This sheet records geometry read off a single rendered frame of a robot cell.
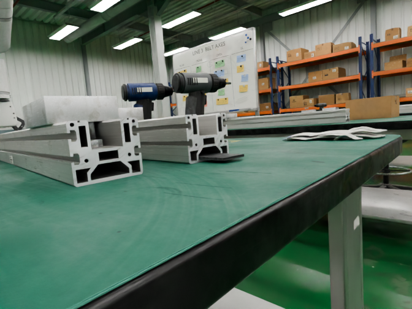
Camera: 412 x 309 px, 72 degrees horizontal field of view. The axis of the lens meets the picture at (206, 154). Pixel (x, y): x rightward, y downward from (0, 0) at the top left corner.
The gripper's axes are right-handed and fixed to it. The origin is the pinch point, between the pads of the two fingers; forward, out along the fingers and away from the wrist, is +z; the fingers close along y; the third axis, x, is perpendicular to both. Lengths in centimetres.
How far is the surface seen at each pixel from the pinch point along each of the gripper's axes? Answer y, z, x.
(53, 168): 5, 5, 90
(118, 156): -1, 3, 100
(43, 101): 5, -5, 93
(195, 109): -39, -4, 73
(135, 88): -31, -13, 53
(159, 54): -502, -224, -623
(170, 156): -14, 5, 94
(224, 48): -269, -96, -128
